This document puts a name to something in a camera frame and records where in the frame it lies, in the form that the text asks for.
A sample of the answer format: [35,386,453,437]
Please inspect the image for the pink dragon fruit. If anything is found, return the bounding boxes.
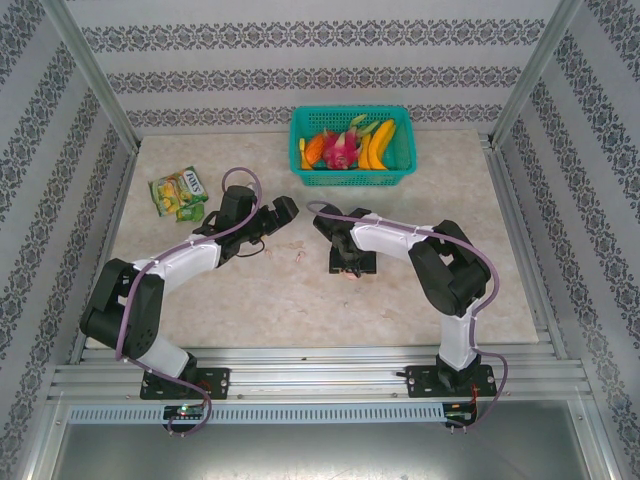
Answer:
[322,113,381,171]

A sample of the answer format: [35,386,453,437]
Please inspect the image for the small green candy packet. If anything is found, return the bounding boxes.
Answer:
[174,202,207,224]

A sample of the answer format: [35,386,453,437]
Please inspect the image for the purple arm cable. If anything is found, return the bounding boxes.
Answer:
[305,199,511,437]
[115,166,265,440]

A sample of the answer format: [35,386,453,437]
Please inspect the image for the orange carrot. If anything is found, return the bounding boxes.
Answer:
[304,133,329,167]

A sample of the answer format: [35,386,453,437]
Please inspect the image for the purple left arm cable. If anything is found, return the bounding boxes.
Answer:
[115,166,265,440]

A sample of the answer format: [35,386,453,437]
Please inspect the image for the small green circuit board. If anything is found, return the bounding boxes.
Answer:
[163,404,207,420]
[443,401,480,424]

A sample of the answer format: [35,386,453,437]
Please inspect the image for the green Fox's candy bag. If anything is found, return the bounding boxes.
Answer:
[146,165,210,218]

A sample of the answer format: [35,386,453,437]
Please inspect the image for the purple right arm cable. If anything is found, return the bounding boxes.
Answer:
[305,199,511,437]

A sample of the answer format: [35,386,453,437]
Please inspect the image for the slim yellow banana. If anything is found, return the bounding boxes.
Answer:
[357,133,375,171]

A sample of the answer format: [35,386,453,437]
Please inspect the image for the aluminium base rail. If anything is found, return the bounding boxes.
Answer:
[47,346,587,402]

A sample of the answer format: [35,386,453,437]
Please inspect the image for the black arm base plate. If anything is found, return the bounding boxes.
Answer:
[405,364,499,400]
[139,367,231,401]

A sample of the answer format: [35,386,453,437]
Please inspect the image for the large orange-yellow banana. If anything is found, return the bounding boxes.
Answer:
[368,119,398,171]

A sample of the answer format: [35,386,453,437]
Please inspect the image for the grey slotted cable duct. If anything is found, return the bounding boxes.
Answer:
[66,403,447,426]

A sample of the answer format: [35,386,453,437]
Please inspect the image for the teal plastic mesh basket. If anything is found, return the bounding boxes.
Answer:
[290,105,418,188]

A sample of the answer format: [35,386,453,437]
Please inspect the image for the aluminium side rail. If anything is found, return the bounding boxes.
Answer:
[479,132,571,360]
[69,147,142,365]

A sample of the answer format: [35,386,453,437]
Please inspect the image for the aluminium frame post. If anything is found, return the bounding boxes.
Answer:
[38,0,142,152]
[492,0,584,146]

